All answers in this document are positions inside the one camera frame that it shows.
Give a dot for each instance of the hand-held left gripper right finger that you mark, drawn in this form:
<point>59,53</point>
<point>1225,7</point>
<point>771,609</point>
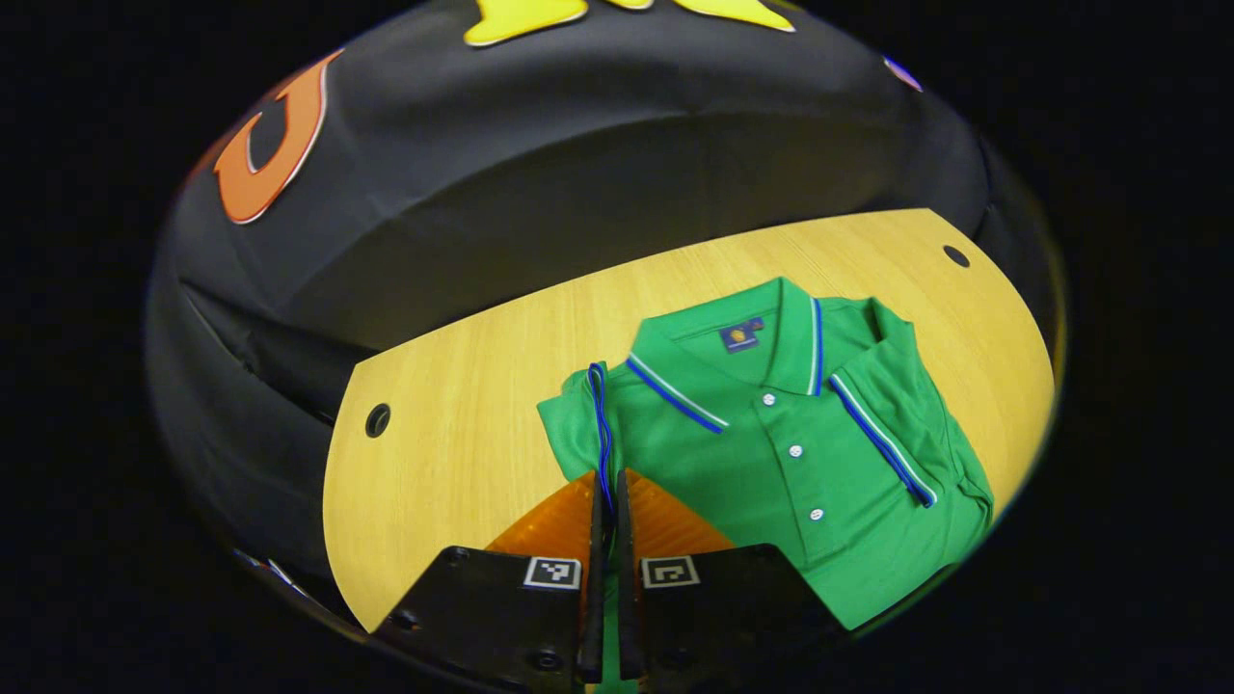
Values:
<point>627,598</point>

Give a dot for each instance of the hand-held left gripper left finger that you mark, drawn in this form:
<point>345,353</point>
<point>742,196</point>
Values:
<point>593,598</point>

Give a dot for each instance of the green polo T-shirt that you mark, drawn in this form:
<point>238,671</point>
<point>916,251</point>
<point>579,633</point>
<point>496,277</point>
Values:
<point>771,463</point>

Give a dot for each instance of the black backdrop cloth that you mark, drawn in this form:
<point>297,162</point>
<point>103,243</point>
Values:
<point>540,193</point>

